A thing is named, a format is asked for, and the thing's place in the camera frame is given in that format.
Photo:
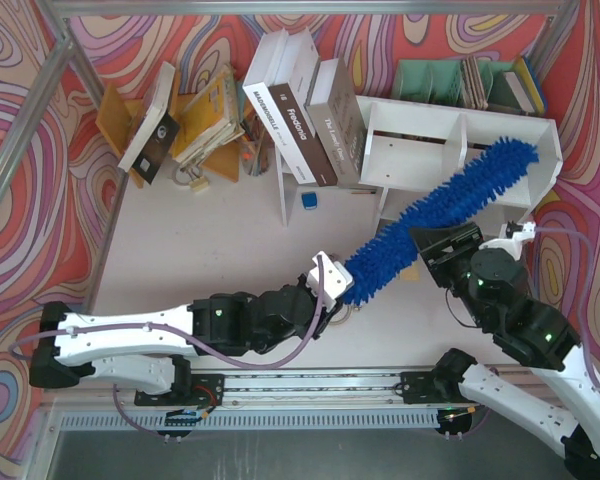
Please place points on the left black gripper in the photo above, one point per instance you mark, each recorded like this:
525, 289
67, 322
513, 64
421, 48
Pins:
311, 298

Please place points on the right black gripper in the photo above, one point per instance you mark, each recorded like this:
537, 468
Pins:
450, 251

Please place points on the blue microfiber duster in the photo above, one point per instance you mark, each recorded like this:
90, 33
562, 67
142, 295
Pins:
454, 202

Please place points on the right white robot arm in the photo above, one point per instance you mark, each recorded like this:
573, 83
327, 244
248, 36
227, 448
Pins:
542, 340

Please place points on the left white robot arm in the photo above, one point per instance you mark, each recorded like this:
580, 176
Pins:
150, 351

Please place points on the white wooden bookshelf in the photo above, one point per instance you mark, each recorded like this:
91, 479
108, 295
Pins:
412, 148

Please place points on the yellow sticky note pad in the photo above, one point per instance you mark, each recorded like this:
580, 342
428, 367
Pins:
410, 274

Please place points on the small white side shelf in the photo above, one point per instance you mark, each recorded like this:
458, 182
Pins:
289, 189

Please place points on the blue pencil sharpener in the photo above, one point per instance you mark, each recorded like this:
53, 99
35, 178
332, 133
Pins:
309, 201

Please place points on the clear cup of pencils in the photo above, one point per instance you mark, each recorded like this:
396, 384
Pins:
254, 146

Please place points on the green desk organizer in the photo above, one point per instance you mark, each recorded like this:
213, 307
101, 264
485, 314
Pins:
440, 82

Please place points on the black and white book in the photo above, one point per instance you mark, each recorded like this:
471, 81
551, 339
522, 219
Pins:
153, 129

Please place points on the stack of yellow books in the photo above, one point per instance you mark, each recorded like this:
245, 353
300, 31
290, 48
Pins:
210, 120

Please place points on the blue yellow book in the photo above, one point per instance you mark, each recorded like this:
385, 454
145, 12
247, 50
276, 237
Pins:
526, 81

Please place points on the grey Lonely Ones book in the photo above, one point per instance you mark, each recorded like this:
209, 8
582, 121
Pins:
337, 119

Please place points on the brown Fredonia book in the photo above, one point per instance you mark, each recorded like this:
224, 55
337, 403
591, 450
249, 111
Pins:
292, 89

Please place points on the white Mademoiselle book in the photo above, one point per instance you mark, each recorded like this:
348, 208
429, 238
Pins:
258, 87

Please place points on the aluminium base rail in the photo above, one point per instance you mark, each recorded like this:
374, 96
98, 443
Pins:
287, 399

